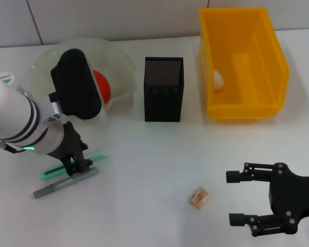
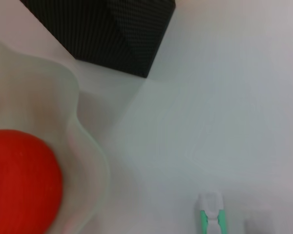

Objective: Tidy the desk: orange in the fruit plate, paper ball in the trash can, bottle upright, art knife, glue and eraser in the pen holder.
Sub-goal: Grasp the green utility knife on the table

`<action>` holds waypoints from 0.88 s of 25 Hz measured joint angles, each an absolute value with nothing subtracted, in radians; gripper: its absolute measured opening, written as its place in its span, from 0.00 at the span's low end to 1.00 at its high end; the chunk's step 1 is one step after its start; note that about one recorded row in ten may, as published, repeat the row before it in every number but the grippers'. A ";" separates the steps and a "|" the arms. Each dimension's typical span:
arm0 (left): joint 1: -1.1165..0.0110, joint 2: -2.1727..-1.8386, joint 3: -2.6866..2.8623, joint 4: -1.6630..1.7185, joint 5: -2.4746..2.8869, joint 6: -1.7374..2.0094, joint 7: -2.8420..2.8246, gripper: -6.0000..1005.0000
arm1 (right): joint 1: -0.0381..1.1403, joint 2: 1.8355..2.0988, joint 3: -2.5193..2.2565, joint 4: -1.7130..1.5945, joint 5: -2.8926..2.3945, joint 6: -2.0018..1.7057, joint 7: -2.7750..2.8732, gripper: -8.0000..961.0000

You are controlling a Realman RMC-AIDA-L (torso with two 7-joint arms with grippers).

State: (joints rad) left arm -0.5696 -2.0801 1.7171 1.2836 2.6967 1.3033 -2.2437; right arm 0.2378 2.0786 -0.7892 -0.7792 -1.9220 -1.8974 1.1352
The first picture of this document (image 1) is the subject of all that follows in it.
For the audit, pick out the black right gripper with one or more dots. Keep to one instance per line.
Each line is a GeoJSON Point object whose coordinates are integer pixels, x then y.
{"type": "Point", "coordinates": [293, 195]}

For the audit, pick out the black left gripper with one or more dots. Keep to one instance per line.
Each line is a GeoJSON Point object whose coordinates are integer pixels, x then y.
{"type": "Point", "coordinates": [67, 144]}

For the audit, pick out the green utility knife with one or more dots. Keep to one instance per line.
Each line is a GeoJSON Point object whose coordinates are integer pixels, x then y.
{"type": "Point", "coordinates": [51, 173]}

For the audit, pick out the silver marker pen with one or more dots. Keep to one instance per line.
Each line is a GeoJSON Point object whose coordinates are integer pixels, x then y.
{"type": "Point", "coordinates": [56, 185]}

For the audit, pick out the small beige eraser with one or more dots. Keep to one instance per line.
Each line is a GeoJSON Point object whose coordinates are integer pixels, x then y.
{"type": "Point", "coordinates": [199, 197]}

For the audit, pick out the red pomegranate toy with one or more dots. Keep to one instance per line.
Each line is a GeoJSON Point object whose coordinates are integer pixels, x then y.
{"type": "Point", "coordinates": [104, 85]}

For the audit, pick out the clear green-label water bottle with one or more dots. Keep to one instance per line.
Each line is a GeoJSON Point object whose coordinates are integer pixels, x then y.
{"type": "Point", "coordinates": [6, 77]}

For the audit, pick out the white paper ball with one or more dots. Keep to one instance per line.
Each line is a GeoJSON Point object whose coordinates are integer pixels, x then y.
{"type": "Point", "coordinates": [218, 81]}

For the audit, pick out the green glass fruit plate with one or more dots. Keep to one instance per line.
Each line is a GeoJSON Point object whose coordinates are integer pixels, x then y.
{"type": "Point", "coordinates": [113, 67]}

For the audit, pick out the black mesh pen holder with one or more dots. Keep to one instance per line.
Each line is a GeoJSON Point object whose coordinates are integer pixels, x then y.
{"type": "Point", "coordinates": [163, 103]}

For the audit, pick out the yellow plastic bin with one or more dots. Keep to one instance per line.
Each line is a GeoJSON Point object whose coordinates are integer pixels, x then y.
{"type": "Point", "coordinates": [247, 77]}

